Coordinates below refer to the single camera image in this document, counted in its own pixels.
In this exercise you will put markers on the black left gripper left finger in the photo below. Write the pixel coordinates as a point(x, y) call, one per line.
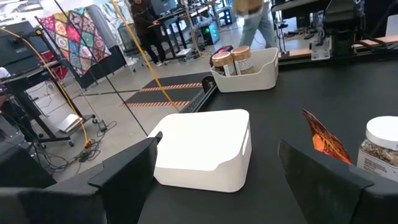
point(130, 174)

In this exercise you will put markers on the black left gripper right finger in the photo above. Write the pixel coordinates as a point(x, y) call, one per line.
point(320, 186)

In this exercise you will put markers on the orange brown spice pouch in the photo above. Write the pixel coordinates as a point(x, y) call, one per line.
point(323, 140)

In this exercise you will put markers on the white-lid spice jar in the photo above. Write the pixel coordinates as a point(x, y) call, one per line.
point(382, 133)

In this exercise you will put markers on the brown-lid spice jar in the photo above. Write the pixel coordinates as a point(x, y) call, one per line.
point(222, 59)
point(241, 53)

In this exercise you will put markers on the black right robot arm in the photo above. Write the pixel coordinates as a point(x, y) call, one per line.
point(342, 31)

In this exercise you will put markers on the black power adapter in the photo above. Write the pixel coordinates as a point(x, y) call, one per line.
point(102, 125)

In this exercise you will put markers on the white plastic storage bin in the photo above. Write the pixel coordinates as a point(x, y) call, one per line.
point(202, 140)
point(248, 81)

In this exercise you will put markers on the silver laptop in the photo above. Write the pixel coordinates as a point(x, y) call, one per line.
point(70, 123)

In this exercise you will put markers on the black orange-striped floor mat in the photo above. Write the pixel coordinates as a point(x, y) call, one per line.
point(161, 96)
point(180, 77)

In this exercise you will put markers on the colourful patchwork quilt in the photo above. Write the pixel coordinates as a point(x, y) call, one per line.
point(74, 40)

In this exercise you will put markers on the person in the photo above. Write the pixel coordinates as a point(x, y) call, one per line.
point(258, 25)
point(146, 25)

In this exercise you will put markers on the light wooden table side board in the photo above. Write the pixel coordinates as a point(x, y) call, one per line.
point(382, 40)

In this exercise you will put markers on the lit computer tower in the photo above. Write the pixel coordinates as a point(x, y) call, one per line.
point(211, 34)

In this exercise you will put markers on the black desk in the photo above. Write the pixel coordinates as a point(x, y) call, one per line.
point(174, 18)

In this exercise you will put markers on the black rolling equipment stand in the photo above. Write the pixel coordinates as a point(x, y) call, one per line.
point(12, 49)

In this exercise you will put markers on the silver metal bracket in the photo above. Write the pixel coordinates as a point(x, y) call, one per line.
point(320, 51)

